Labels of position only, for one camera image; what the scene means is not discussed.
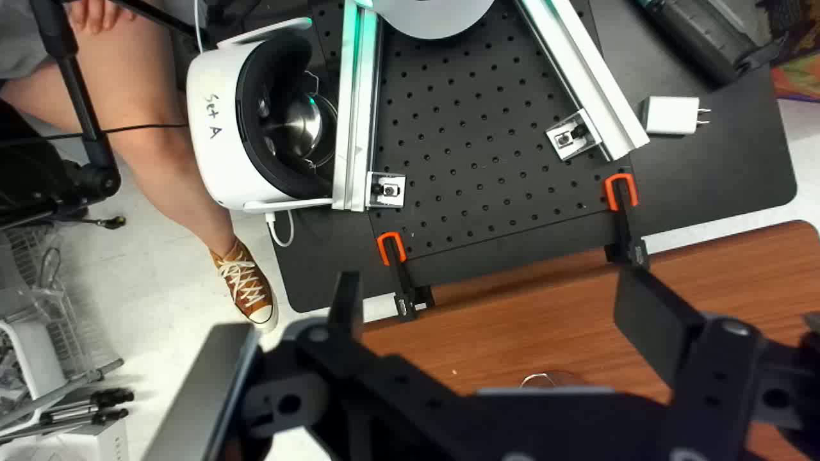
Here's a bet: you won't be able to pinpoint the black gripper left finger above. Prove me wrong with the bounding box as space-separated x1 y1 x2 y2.
292 269 410 405

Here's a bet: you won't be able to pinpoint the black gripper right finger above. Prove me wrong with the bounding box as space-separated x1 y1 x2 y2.
615 263 765 461

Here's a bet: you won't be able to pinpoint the bystander's hand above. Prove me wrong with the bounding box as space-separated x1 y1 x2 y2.
72 0 132 35

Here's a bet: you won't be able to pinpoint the orange black bar clamp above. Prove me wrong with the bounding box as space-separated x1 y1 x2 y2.
600 172 653 269
375 227 439 322

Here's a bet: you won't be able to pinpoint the brown lace-up sneaker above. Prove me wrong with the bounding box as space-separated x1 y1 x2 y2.
207 237 282 332

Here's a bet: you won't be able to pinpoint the small steel pot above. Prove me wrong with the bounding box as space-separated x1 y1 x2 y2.
518 367 593 391

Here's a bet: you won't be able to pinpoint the grey metal table leg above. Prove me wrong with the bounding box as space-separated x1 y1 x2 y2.
138 321 264 461

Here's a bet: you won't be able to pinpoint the black base board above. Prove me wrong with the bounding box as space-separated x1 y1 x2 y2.
269 0 801 315

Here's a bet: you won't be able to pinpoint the white power adapter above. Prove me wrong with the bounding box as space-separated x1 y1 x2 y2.
639 91 716 137

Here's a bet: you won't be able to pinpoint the black perforated breadboard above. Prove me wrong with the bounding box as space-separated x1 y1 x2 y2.
306 0 642 259

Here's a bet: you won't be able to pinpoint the white VR headset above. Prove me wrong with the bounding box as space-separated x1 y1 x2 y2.
186 14 341 216

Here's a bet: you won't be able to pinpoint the black folded tripod legs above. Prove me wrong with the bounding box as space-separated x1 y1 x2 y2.
36 387 138 429

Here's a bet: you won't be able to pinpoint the bare person's leg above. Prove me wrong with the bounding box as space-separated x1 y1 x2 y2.
0 0 239 262

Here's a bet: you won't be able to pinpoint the black equipment box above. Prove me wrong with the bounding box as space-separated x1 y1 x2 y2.
628 0 789 89

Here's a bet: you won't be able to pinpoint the small white carton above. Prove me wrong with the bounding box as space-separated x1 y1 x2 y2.
0 419 133 461

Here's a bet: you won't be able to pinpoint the colourful fabric pile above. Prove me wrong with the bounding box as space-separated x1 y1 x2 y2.
766 0 820 103

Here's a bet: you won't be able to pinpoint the grey shorts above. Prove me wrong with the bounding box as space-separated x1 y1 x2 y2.
0 0 84 84

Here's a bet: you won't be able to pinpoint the white headset cable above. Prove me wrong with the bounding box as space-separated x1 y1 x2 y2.
263 208 298 250

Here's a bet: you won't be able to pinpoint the metal rail corner bracket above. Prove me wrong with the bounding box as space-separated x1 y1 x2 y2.
368 168 410 209
544 109 602 164

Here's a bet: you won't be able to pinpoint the aluminium profile rail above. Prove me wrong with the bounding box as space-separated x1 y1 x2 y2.
330 0 386 216
515 0 653 164

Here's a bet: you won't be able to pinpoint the thin black cable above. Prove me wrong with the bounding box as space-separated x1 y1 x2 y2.
41 121 187 144

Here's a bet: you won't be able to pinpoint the white wire basket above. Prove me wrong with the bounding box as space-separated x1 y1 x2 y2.
0 221 127 429

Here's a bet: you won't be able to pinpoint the black camera tripod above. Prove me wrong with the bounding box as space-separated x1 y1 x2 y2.
0 0 129 230

